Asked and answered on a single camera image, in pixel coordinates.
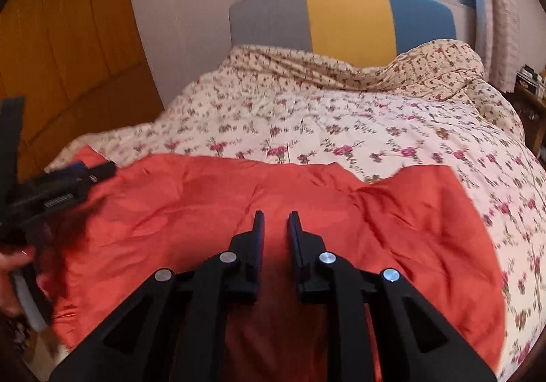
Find grey yellow blue headboard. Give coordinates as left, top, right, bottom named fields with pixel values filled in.
left=230, top=0, right=456, bottom=68

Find floral quilted bedspread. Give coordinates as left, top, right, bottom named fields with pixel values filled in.
left=52, top=40, right=545, bottom=381

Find wooden wardrobe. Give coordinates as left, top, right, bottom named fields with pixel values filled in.
left=1, top=0, right=164, bottom=180

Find wooden bedside table with clutter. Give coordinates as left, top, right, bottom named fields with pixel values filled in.
left=508, top=72, right=545, bottom=157

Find orange quilted down jacket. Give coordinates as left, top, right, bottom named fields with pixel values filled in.
left=41, top=155, right=505, bottom=381

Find person's left hand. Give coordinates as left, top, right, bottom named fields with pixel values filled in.
left=1, top=246, right=53, bottom=322

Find floral right curtain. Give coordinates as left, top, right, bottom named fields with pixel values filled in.
left=476, top=0, right=519, bottom=93

